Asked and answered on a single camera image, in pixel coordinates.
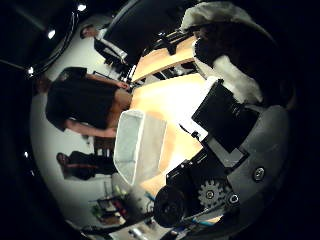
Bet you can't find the wooden side table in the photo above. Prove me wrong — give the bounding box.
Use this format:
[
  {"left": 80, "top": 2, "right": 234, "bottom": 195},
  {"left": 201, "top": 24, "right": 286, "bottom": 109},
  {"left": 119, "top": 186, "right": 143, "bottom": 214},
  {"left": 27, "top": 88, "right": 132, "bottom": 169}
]
[{"left": 131, "top": 35, "right": 198, "bottom": 83}]

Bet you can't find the seated person in dark clothes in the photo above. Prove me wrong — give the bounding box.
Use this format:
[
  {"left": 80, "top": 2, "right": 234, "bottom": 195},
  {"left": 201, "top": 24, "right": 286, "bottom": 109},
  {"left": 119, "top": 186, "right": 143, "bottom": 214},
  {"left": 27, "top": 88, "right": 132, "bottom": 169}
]
[{"left": 55, "top": 150, "right": 118, "bottom": 181}]

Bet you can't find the person in black shirt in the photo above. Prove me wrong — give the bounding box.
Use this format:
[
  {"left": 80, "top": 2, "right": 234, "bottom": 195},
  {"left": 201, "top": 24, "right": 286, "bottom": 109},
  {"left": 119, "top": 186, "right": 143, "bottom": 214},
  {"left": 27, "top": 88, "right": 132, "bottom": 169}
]
[{"left": 34, "top": 66, "right": 133, "bottom": 139}]

